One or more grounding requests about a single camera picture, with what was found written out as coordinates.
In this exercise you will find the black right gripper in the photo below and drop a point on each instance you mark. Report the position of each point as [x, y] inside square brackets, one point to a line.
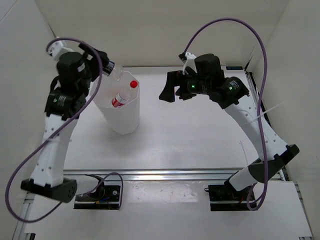
[173, 79]

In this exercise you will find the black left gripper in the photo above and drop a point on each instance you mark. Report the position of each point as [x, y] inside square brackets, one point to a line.
[103, 57]

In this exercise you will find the black cap plastic bottle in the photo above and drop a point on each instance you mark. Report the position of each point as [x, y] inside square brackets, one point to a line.
[113, 70]

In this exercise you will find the red label plastic bottle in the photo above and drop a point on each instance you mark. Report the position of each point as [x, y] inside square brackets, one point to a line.
[124, 95]

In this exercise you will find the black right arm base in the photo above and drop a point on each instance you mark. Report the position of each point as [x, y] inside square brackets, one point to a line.
[221, 200]

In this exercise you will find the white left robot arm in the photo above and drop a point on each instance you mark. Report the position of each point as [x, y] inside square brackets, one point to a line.
[67, 95]

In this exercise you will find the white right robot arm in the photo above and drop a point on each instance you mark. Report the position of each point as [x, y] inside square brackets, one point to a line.
[273, 152]

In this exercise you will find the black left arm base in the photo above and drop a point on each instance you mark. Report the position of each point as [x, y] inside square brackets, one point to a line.
[106, 197]

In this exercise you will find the white octagonal bin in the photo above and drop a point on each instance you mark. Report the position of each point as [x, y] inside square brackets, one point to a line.
[123, 120]

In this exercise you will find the blue sticker right corner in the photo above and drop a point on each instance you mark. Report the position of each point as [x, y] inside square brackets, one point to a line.
[234, 68]

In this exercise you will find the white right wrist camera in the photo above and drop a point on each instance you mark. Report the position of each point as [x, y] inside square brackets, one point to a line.
[189, 61]

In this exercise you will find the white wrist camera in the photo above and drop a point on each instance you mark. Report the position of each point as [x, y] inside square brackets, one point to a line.
[57, 49]
[189, 61]

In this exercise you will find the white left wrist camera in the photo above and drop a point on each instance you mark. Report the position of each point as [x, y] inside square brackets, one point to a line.
[57, 49]

